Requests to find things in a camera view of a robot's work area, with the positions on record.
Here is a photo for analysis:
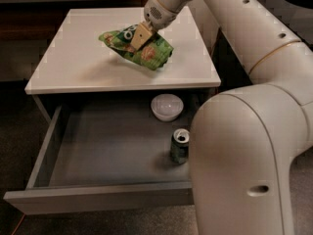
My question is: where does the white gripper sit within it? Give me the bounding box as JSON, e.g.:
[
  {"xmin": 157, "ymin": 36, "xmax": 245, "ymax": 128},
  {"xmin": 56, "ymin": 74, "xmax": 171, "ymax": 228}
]
[{"xmin": 131, "ymin": 0, "xmax": 177, "ymax": 50}]

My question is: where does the green rice chip bag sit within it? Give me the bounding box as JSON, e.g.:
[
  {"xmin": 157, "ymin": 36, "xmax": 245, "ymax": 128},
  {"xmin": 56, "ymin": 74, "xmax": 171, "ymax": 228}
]
[{"xmin": 99, "ymin": 24, "xmax": 174, "ymax": 71}]

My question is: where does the grey top drawer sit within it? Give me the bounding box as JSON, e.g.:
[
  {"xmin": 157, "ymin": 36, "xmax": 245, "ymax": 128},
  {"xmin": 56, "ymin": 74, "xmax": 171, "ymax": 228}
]
[{"xmin": 4, "ymin": 92, "xmax": 200, "ymax": 214}]

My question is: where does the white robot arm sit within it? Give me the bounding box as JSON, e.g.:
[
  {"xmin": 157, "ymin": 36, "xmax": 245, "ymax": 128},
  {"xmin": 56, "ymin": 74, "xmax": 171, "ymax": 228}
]
[{"xmin": 131, "ymin": 0, "xmax": 313, "ymax": 235}]

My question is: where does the grey drawer cabinet white top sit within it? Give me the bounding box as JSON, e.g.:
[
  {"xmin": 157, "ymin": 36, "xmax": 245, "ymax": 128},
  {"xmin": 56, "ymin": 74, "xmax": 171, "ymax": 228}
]
[{"xmin": 25, "ymin": 8, "xmax": 220, "ymax": 98}]

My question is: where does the black counter cabinet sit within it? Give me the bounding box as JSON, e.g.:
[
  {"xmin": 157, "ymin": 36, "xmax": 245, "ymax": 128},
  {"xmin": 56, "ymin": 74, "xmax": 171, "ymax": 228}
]
[{"xmin": 211, "ymin": 0, "xmax": 313, "ymax": 93}]

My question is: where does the white bowl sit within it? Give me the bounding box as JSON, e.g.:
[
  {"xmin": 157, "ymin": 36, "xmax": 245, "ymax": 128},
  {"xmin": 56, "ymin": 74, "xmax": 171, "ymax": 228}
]
[{"xmin": 151, "ymin": 94, "xmax": 184, "ymax": 121}]

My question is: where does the green soda can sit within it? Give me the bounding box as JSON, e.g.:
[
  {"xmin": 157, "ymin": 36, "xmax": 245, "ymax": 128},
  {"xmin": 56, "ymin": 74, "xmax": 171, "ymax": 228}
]
[{"xmin": 170, "ymin": 128, "xmax": 190, "ymax": 165}]

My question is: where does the dark wooden bench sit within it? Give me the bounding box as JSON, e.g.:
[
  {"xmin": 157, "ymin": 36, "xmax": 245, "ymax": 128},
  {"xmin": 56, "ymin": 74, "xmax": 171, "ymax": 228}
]
[{"xmin": 0, "ymin": 0, "xmax": 147, "ymax": 40}]

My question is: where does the orange cable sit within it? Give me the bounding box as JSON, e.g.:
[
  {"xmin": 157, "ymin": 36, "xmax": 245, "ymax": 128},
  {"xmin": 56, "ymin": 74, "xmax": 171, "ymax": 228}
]
[{"xmin": 10, "ymin": 212, "xmax": 26, "ymax": 235}]

